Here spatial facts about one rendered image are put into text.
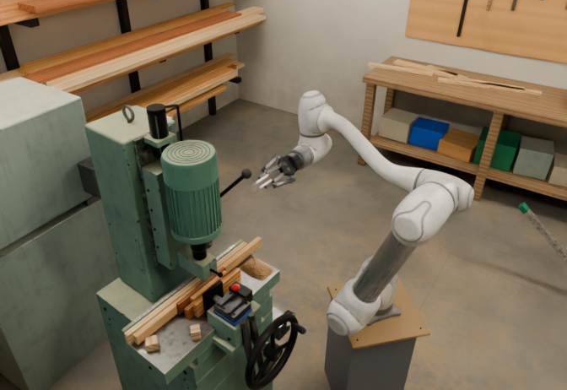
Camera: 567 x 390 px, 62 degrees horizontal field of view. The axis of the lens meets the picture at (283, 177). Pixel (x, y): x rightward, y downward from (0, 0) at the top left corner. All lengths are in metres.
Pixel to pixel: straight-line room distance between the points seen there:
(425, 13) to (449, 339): 2.68
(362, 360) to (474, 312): 1.17
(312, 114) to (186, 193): 0.59
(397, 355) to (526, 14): 2.89
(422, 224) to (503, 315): 1.89
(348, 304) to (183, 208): 0.74
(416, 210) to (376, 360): 0.99
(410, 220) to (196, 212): 0.66
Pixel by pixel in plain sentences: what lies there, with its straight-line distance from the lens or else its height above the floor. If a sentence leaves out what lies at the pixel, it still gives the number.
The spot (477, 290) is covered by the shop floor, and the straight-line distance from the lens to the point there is 3.38.
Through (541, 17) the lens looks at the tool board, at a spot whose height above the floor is 1.36.
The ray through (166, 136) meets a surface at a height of 1.52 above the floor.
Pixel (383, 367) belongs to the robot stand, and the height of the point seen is 0.37.
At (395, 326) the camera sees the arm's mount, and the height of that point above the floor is 0.62.
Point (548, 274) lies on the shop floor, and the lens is 3.71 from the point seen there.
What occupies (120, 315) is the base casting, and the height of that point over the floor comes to 0.78.
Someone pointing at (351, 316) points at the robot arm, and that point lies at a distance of 1.90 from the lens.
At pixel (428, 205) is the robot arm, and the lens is 1.49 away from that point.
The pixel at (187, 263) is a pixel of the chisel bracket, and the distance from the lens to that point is 1.79.
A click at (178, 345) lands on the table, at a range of 1.73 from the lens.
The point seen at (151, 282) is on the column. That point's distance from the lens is 1.95.
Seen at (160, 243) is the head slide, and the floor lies 1.11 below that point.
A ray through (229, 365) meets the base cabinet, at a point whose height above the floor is 0.64.
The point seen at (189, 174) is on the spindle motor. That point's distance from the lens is 1.46.
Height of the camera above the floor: 2.24
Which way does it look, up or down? 32 degrees down
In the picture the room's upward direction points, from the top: 1 degrees clockwise
